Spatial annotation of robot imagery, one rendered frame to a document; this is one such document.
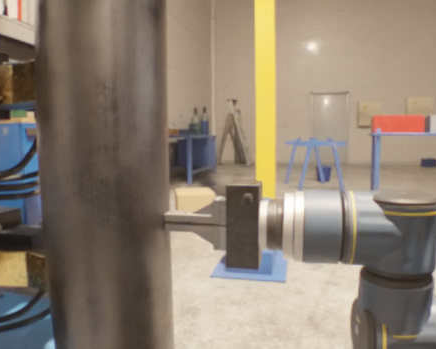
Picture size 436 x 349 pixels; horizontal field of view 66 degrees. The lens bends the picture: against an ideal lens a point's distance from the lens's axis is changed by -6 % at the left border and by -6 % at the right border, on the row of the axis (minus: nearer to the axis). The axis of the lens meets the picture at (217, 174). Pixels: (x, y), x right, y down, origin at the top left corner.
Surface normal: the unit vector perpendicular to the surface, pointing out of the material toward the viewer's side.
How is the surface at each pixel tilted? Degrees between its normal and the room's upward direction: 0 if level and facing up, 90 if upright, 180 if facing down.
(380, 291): 90
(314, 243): 98
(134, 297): 90
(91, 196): 90
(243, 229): 90
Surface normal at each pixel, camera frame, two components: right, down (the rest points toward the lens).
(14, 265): 0.04, 0.10
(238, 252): -0.22, 0.10
